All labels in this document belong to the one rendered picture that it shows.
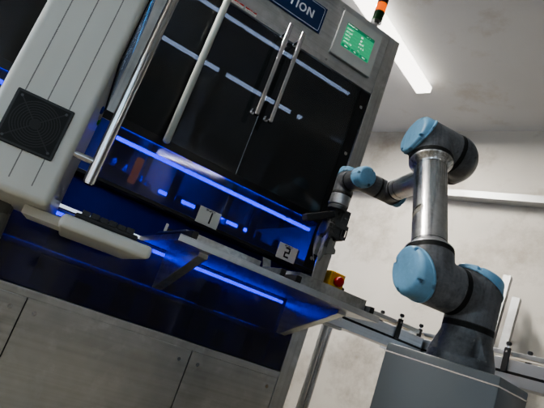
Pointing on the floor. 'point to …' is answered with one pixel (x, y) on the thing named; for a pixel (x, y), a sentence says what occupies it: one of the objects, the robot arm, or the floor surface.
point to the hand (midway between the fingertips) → (316, 256)
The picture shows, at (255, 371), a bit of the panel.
